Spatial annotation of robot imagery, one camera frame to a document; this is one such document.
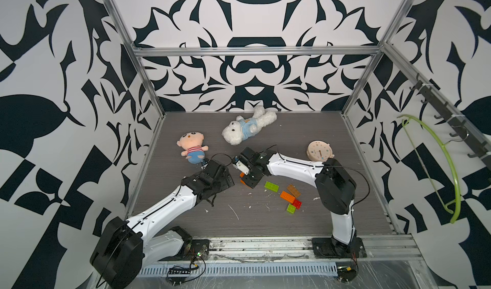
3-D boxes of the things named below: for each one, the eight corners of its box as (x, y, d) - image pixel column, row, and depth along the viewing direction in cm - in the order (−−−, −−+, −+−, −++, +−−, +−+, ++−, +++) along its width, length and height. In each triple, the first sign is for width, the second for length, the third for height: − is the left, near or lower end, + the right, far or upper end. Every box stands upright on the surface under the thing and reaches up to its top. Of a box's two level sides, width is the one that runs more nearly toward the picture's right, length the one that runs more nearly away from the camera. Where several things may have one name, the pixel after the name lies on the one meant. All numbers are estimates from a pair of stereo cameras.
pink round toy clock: (308, 162, 102) (310, 157, 98) (304, 145, 109) (306, 140, 106) (331, 162, 102) (334, 157, 99) (326, 145, 109) (329, 140, 106)
